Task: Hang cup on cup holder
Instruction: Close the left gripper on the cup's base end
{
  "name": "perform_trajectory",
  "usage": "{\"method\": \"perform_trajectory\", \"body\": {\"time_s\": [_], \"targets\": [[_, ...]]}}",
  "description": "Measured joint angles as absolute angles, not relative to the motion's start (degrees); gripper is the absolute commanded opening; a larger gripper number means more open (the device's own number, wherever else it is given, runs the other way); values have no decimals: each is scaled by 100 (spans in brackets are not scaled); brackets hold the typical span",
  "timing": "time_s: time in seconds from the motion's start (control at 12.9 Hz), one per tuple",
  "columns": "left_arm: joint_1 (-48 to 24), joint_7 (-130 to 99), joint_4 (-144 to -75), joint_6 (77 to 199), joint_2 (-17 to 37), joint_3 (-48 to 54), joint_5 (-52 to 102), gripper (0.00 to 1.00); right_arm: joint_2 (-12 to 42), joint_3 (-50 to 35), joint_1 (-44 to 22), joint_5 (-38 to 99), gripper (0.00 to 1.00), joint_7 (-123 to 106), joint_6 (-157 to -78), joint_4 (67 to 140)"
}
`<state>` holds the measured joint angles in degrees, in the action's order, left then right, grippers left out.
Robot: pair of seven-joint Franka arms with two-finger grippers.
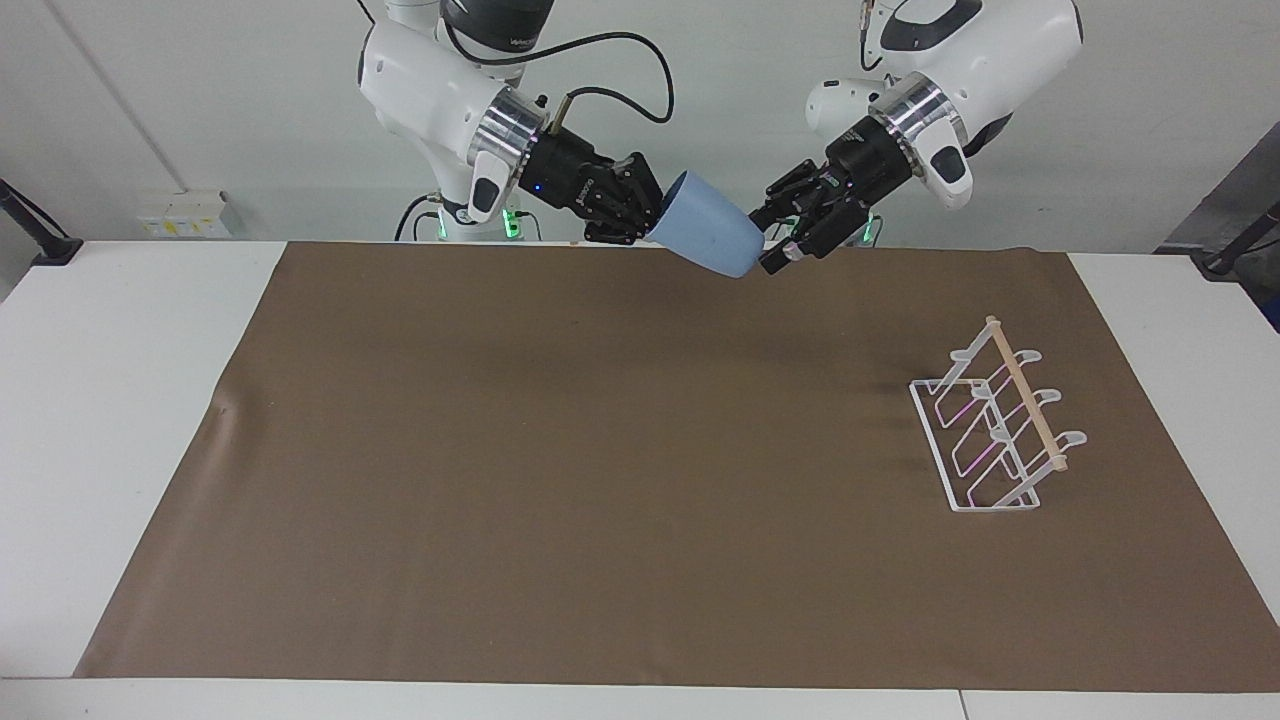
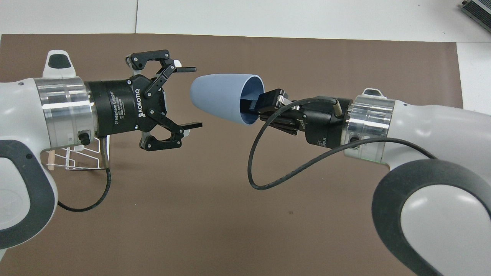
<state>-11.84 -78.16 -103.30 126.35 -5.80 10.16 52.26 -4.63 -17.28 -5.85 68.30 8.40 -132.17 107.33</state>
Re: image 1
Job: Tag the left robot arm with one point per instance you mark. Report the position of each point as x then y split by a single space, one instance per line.
1020 50

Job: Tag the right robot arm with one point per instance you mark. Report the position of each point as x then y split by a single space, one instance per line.
420 90

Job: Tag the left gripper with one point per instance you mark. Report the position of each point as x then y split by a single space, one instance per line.
862 165

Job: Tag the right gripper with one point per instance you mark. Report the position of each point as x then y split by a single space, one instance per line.
562 172

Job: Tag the white wall socket box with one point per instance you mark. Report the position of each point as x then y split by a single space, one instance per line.
185 215

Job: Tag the black stand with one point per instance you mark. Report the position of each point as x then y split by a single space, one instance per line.
45 240
1235 250

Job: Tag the blue cup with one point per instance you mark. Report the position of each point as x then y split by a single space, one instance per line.
708 228

